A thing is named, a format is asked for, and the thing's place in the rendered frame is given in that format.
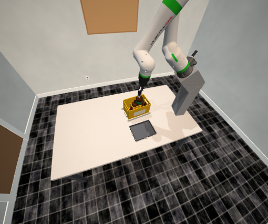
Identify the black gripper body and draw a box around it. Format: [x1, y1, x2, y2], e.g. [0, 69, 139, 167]
[139, 80, 147, 88]

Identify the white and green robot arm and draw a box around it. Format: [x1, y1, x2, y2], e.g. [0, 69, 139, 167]
[133, 0, 198, 83]

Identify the yellow divided crate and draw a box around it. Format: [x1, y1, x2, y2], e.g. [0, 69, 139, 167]
[123, 96, 149, 119]

